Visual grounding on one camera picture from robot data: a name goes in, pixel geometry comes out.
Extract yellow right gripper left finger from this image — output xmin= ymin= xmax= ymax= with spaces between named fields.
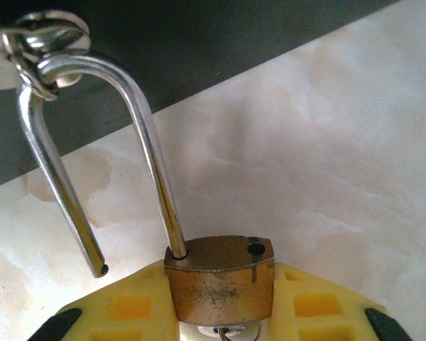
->
xmin=27 ymin=261 xmax=181 ymax=341

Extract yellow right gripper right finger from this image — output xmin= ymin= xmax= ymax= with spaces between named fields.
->
xmin=261 ymin=261 xmax=413 ymax=341

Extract silver key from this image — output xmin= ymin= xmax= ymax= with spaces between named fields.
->
xmin=197 ymin=319 xmax=263 ymax=339

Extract brass padlock with long shackle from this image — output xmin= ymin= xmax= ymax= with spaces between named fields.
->
xmin=16 ymin=52 xmax=276 ymax=327

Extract silver key ring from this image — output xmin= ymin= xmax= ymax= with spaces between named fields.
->
xmin=0 ymin=9 xmax=92 ymax=103

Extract dark tin box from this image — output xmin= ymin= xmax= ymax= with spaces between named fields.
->
xmin=0 ymin=0 xmax=403 ymax=193

